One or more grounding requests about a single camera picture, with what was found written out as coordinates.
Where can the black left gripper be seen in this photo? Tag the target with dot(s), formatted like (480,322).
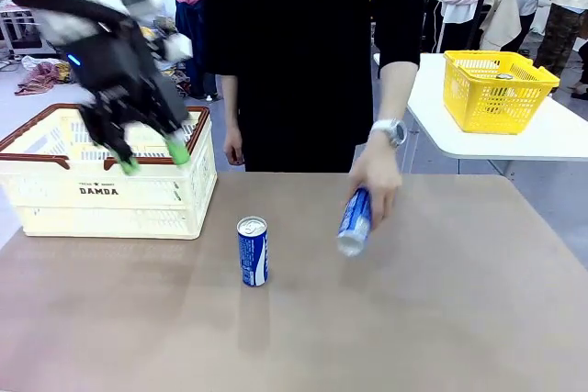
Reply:
(105,61)

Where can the person's right forearm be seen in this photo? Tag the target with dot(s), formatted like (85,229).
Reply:
(230,103)

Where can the person's left forearm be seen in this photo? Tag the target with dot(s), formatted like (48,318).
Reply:
(395,93)

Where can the yellow plastic basket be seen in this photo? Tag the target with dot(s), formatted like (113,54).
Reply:
(487,107)

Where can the red patterned cloth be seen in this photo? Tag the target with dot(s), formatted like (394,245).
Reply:
(41,77)

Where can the person's right hand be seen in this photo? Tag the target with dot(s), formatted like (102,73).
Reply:
(233,148)

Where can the white wristwatch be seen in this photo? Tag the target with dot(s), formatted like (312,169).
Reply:
(395,131)

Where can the person in black dress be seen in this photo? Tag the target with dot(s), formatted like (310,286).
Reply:
(298,66)

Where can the person's left hand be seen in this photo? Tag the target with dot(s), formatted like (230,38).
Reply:
(379,171)

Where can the grey workbench table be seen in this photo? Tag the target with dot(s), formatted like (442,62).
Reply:
(23,25)

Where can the pile of colourful clothes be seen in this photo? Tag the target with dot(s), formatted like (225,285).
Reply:
(177,82)

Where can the white side table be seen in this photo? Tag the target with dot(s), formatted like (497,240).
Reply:
(505,144)

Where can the cream basket with brown rim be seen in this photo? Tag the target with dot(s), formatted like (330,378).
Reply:
(105,217)

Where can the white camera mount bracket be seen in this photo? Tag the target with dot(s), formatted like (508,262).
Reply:
(178,48)

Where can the blue soda can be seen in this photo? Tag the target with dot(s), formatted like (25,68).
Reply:
(353,227)
(252,254)

